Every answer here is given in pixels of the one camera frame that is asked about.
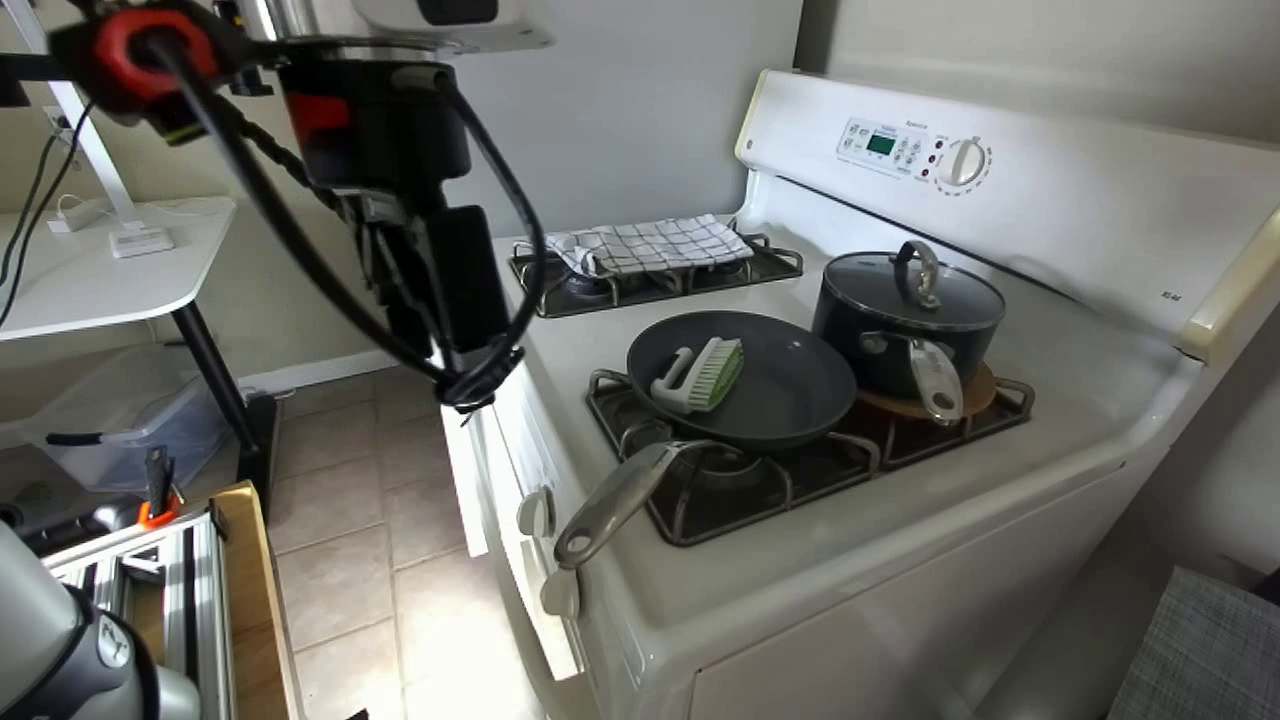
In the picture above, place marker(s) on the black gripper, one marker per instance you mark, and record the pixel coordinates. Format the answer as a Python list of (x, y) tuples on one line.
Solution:
[(380, 124)]

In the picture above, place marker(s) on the glass pot lid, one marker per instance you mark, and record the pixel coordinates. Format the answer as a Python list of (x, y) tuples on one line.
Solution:
[(953, 296)]

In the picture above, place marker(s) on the white checkered towel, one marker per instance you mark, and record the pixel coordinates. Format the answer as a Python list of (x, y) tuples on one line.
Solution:
[(666, 245)]

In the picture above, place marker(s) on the black cooking pot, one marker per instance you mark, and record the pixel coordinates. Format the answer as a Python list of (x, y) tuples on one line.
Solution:
[(881, 332)]

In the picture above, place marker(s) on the white stove knob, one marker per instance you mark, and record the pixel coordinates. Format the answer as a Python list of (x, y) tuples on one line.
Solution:
[(563, 594), (539, 508)]

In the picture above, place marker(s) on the green white sponge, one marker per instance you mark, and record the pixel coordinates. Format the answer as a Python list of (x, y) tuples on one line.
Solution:
[(702, 373)]

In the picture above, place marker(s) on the small white box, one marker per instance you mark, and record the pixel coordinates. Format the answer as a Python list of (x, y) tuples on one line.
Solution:
[(143, 241)]

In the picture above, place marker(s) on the black frying pan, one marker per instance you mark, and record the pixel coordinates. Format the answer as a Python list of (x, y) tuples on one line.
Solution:
[(772, 373)]

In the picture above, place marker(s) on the white side table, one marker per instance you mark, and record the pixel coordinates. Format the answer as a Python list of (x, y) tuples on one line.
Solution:
[(92, 275)]

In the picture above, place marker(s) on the clear plastic storage bin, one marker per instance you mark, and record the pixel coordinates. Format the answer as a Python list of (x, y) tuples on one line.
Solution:
[(123, 423)]

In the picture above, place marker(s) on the orange black clamp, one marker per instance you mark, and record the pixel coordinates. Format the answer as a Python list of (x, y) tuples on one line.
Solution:
[(160, 503)]

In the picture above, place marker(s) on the white slanted pole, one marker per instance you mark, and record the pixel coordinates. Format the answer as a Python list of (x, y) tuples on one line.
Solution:
[(92, 155)]

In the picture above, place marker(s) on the wooden board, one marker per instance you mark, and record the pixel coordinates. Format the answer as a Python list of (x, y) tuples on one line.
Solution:
[(255, 602)]

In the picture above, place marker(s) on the white oven timer dial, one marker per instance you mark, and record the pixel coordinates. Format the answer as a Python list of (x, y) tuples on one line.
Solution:
[(967, 162)]

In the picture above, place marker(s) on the round wooden trivet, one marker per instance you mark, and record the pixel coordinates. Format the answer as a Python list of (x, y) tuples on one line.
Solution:
[(982, 389)]

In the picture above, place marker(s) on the white gas stove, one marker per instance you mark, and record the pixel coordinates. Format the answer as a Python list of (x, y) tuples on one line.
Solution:
[(933, 535)]

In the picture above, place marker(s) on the grey checkered cloth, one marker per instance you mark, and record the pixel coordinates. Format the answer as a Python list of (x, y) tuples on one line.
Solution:
[(1203, 655)]

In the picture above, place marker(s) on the aluminium frame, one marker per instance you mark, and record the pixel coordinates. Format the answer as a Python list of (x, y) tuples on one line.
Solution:
[(173, 602)]

